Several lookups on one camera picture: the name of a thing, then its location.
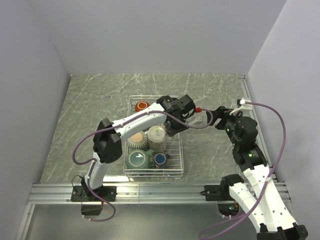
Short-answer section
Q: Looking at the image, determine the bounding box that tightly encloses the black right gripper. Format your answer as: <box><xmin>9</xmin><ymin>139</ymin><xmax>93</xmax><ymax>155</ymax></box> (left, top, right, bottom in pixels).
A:
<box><xmin>205</xmin><ymin>105</ymin><xmax>246</xmax><ymax>147</ymax></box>

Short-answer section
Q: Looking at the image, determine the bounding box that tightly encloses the floral white ceramic mug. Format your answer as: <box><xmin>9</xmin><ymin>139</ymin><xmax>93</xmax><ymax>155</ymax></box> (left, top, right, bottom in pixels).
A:
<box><xmin>147</xmin><ymin>125</ymin><xmax>167</xmax><ymax>153</ymax></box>

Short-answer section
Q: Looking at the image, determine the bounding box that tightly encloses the orange ceramic mug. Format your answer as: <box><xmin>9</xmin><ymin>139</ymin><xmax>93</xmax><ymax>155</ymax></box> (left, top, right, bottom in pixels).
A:
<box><xmin>134</xmin><ymin>100</ymin><xmax>150</xmax><ymax>112</ymax></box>

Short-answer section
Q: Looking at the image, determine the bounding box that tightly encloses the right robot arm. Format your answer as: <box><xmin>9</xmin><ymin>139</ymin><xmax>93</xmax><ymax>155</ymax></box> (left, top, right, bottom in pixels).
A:
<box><xmin>206</xmin><ymin>106</ymin><xmax>308</xmax><ymax>240</ymax></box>

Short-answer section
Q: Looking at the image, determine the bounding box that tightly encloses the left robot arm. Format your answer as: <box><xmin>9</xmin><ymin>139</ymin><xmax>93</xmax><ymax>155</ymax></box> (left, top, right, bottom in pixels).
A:
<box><xmin>82</xmin><ymin>95</ymin><xmax>196</xmax><ymax>201</ymax></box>

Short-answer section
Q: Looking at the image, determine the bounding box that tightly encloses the small dark blue mug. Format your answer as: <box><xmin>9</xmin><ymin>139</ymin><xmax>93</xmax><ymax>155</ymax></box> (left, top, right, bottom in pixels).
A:
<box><xmin>153</xmin><ymin>153</ymin><xmax>170</xmax><ymax>169</ymax></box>

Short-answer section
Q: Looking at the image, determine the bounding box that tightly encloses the ribbed striped ceramic cup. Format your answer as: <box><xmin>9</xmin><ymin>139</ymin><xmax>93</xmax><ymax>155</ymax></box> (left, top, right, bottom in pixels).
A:
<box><xmin>127</xmin><ymin>131</ymin><xmax>148</xmax><ymax>150</ymax></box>

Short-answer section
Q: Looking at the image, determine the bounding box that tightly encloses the teal glazed ceramic mug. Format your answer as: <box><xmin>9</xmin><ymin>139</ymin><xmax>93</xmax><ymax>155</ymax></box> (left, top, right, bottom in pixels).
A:
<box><xmin>125</xmin><ymin>149</ymin><xmax>155</xmax><ymax>170</ymax></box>

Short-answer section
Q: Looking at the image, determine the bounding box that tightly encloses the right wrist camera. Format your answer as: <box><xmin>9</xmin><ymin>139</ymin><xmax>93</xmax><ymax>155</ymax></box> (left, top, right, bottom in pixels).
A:
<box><xmin>229</xmin><ymin>97</ymin><xmax>253</xmax><ymax>116</ymax></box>

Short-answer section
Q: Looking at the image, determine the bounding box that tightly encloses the white wire dish rack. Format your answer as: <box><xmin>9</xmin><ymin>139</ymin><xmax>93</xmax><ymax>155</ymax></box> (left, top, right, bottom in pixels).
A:
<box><xmin>123</xmin><ymin>95</ymin><xmax>184</xmax><ymax>179</ymax></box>

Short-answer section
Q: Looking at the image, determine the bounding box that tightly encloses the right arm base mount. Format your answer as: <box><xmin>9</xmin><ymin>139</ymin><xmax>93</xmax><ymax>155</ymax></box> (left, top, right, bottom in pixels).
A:
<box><xmin>204</xmin><ymin>183</ymin><xmax>252</xmax><ymax>217</ymax></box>

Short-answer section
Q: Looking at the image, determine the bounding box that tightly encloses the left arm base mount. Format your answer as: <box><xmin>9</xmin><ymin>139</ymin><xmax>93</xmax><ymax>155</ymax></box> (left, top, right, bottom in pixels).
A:
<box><xmin>70</xmin><ymin>185</ymin><xmax>117</xmax><ymax>217</ymax></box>

